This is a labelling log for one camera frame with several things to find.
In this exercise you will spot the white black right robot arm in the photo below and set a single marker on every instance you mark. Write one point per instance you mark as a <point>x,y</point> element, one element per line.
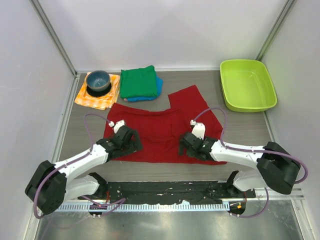
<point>271,166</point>

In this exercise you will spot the black saucer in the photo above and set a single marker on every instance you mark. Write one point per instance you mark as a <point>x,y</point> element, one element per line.
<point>98,92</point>

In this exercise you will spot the blue ceramic bowl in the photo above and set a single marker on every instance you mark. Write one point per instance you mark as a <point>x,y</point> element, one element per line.
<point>98,80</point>

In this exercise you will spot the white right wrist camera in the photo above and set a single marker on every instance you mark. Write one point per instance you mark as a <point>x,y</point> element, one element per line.
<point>198,129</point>

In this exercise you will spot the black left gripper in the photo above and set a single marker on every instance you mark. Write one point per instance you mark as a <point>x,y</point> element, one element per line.
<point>135,146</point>

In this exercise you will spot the blue folded t-shirt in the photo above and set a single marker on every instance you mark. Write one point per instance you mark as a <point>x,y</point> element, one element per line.
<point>146,92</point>

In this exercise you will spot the lime green plastic tub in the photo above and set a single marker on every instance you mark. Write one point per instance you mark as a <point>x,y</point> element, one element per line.
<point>247,86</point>

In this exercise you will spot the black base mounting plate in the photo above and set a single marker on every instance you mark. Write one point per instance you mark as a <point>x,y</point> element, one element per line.
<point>171,192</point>

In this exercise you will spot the green folded t-shirt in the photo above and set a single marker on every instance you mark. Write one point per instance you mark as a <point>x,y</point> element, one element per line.
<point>132,78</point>

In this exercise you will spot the left aluminium frame post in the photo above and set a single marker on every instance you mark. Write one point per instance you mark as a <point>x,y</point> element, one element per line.
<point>53,35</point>

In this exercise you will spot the red t-shirt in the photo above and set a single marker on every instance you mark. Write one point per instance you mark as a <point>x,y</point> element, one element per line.
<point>160,131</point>

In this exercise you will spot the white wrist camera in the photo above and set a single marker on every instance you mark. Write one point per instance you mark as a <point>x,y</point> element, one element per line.
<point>198,129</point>
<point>117,125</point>

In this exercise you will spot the orange checkered cloth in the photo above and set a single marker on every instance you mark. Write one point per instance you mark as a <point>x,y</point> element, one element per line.
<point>103,102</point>

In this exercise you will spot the white slotted cable duct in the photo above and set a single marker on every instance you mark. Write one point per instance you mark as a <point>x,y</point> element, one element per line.
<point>182,207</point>

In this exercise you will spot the aluminium frame post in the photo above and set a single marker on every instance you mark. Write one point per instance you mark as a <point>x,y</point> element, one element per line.
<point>53,35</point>
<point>285,11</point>

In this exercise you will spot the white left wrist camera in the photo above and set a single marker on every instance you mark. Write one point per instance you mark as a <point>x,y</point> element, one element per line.
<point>117,125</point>

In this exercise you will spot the right aluminium frame post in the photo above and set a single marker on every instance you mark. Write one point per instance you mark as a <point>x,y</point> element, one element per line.
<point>285,11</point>

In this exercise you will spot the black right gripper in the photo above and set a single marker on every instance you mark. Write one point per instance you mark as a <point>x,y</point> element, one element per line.
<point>181,150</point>

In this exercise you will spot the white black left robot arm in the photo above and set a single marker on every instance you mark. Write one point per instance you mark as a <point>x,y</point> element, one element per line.
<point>54,183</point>

